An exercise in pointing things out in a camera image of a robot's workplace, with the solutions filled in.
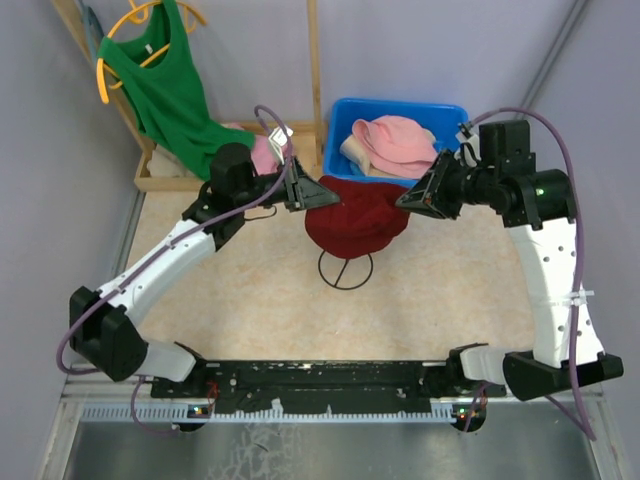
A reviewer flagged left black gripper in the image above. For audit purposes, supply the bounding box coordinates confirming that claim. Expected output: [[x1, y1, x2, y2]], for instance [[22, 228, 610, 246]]
[[235, 154, 339, 211]]

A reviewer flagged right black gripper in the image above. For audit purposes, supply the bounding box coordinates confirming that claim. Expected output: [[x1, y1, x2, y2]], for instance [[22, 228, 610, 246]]
[[395, 147, 497, 220]]

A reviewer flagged pink bucket hat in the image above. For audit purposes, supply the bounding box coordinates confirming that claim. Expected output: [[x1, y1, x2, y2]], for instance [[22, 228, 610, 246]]
[[350, 115, 438, 180]]

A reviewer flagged wooden clothes rack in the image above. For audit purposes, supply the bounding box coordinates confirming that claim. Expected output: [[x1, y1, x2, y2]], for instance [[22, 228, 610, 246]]
[[52, 0, 328, 193]]

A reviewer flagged dark red bucket hat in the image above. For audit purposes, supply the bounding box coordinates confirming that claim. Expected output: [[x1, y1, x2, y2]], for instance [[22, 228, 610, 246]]
[[305, 176, 409, 260]]

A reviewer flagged black wire hat stand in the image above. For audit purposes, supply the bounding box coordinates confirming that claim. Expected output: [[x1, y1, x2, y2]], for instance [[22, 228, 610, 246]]
[[316, 250, 374, 291]]

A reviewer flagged blue plastic bin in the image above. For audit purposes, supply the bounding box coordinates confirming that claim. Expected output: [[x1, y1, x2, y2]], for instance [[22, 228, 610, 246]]
[[323, 97, 469, 188]]

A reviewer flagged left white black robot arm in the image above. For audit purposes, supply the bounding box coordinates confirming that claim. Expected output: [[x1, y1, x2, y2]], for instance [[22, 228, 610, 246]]
[[61, 143, 340, 397]]

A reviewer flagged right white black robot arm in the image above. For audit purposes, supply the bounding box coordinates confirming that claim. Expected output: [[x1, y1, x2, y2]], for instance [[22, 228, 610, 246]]
[[396, 120, 624, 401]]

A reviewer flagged pink crumpled garment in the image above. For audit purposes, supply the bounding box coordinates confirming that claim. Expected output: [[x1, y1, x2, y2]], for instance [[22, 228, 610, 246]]
[[251, 135, 279, 175]]

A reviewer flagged beige bucket hat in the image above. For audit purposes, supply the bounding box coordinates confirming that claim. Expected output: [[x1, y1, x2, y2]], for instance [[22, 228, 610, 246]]
[[339, 135, 398, 179]]

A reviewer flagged green tank top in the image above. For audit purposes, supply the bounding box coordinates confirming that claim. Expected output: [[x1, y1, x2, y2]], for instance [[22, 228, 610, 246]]
[[97, 1, 256, 180]]

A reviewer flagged yellow clothes hanger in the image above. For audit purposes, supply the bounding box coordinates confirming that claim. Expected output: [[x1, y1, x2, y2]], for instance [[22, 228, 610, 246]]
[[95, 1, 209, 105]]

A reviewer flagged teal clothes hanger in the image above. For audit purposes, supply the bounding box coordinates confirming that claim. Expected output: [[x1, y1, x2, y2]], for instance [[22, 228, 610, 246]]
[[80, 3, 104, 64]]

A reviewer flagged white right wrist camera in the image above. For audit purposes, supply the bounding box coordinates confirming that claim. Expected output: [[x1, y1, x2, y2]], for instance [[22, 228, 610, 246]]
[[454, 123, 480, 167]]

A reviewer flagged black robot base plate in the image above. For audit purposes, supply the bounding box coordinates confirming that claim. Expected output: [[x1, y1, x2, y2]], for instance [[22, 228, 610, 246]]
[[151, 359, 506, 429]]

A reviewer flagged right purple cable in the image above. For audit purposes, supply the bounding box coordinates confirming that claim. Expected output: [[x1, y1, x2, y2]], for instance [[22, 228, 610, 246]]
[[459, 106, 598, 442]]

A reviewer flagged purple cable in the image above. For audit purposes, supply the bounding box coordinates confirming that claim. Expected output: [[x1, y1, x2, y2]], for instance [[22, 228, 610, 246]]
[[459, 106, 598, 442], [55, 104, 294, 439]]

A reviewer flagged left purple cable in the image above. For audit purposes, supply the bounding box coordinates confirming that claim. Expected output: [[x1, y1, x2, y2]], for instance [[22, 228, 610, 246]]
[[55, 104, 294, 439]]

